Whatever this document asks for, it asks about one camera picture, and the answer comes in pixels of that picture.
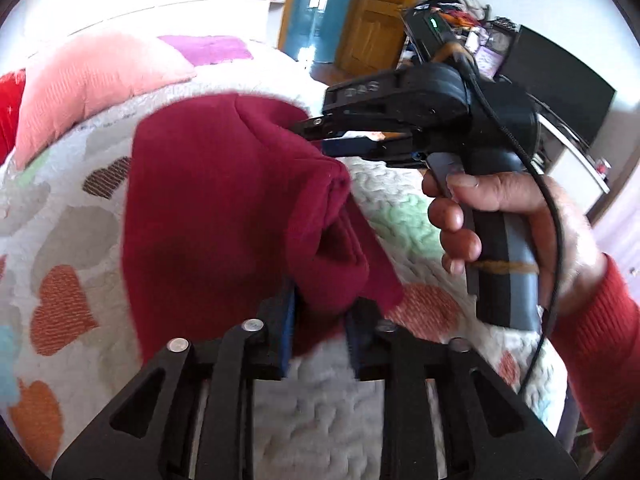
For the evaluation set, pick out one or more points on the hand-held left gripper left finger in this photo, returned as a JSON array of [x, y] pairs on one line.
[[285, 332]]

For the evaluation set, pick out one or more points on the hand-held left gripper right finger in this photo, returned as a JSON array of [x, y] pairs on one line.
[[353, 345]]

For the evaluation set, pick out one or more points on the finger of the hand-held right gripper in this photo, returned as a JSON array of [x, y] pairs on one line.
[[350, 147], [315, 126]]

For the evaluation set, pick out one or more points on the dark red sweater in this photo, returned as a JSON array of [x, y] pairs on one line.
[[215, 200]]

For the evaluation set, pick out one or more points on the person's right forearm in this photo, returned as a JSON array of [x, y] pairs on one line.
[[600, 345]]

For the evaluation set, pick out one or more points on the pile of clothes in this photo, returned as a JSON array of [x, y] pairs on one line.
[[465, 2]]

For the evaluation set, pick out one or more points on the person's right hand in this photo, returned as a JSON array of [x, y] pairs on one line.
[[570, 240]]

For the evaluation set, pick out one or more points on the pink clock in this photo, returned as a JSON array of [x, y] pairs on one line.
[[487, 60]]

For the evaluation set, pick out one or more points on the ornate dark clock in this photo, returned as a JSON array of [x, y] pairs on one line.
[[500, 35]]

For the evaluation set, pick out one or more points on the wooden door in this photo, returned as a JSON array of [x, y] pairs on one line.
[[380, 10]]

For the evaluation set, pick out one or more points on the black television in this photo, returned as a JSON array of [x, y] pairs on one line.
[[560, 80]]

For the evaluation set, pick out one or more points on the purple cloth patch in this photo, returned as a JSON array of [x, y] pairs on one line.
[[210, 50]]

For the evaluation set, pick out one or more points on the white television cabinet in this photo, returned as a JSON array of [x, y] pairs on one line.
[[570, 160]]

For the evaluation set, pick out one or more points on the pink pillow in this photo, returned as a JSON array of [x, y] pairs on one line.
[[90, 80]]

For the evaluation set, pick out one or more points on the quilted patchwork bedspread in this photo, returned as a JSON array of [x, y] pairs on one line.
[[75, 210]]

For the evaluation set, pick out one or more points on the red cushion with white marks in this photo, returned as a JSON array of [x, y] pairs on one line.
[[10, 110]]

